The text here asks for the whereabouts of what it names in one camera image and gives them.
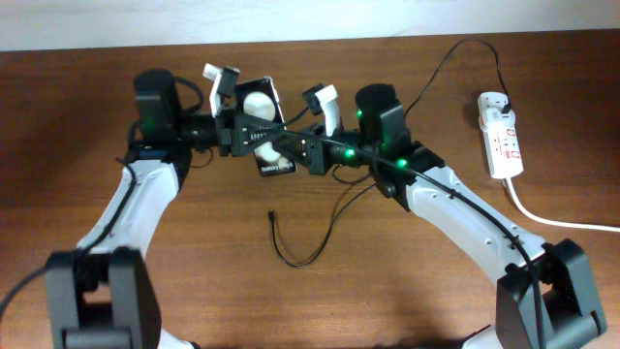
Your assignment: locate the white USB charger plug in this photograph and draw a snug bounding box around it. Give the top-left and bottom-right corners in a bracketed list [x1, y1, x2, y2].
[478, 92, 515, 131]

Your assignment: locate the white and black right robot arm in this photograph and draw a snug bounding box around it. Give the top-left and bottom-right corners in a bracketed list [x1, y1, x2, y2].
[271, 83, 607, 349]

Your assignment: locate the black Galaxy smartphone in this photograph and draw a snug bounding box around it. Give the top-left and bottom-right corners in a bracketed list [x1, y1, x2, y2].
[234, 76, 297, 178]

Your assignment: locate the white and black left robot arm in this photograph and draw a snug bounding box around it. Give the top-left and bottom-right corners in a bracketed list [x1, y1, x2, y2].
[45, 65, 282, 348]

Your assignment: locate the white power strip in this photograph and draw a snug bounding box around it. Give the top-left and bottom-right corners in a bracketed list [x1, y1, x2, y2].
[482, 125, 523, 179]

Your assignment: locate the black charger cable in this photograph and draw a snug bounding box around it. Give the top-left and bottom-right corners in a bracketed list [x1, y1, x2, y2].
[267, 38, 512, 269]

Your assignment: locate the white power strip cord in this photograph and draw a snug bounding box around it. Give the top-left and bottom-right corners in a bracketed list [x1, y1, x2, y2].
[502, 176, 620, 234]

